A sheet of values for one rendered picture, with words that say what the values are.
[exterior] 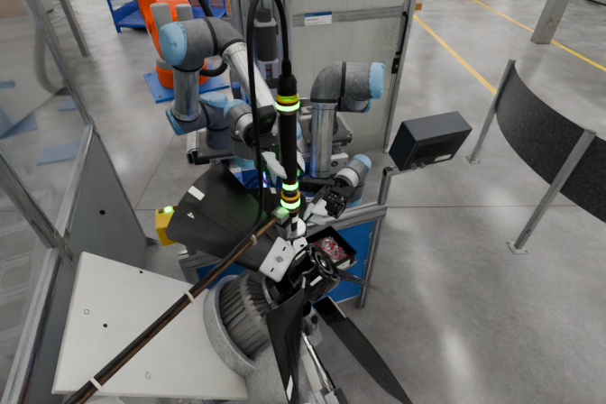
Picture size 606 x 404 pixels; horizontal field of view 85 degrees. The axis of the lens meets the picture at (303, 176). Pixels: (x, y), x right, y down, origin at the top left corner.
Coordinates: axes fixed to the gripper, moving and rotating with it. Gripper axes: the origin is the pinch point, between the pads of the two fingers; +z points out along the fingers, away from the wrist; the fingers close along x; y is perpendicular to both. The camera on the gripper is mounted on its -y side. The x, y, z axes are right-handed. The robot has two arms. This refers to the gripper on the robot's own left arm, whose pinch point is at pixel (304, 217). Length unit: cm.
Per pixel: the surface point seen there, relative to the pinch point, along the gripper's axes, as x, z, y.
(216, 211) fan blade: -19.8, 25.0, -8.2
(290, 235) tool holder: -9.8, 14.0, 4.4
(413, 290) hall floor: 114, -79, 43
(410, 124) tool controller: -8, -58, 10
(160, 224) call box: 15.1, 20.7, -42.1
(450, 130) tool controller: -8, -65, 23
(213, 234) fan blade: -17.4, 28.8, -5.8
